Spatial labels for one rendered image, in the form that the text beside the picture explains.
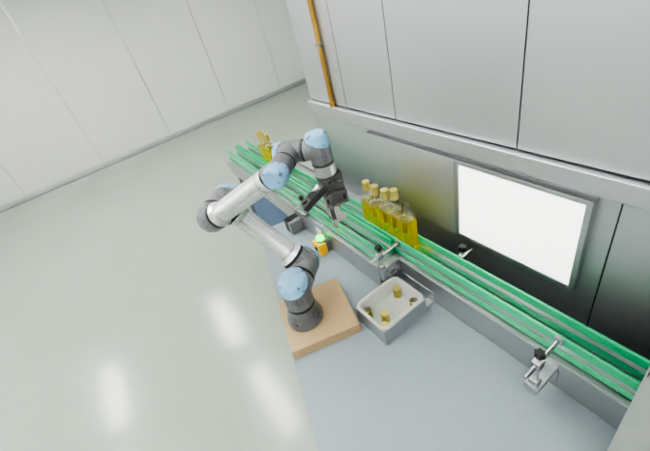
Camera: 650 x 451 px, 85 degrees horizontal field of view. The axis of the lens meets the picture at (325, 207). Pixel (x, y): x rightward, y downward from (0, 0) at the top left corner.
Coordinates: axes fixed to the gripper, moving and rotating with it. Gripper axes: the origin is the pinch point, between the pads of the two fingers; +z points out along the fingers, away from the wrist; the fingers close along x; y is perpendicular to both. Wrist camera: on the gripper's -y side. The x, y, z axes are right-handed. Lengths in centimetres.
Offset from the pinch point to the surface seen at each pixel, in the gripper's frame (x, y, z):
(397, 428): -54, -5, 44
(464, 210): -11.6, 47.1, 7.4
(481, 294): -35, 38, 25
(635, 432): -86, 35, 12
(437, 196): -0.2, 42.9, 6.1
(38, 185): 501, -361, 104
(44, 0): 547, -224, -121
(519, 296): -41, 47, 25
